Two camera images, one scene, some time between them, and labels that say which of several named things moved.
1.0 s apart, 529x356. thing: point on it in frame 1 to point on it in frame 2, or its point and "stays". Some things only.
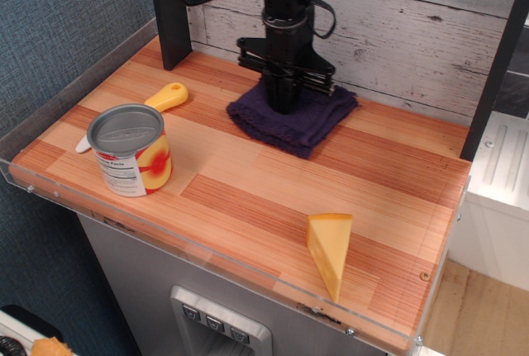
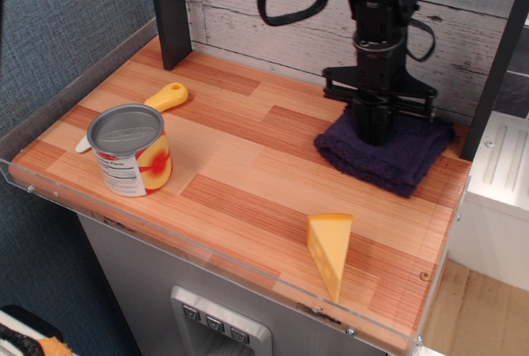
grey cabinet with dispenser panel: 175,302 stays
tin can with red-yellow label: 132,154 stays
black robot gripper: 288,44 to 381,73
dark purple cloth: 295,132 to 401,163
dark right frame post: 517,12 stays
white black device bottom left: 19,329 stays
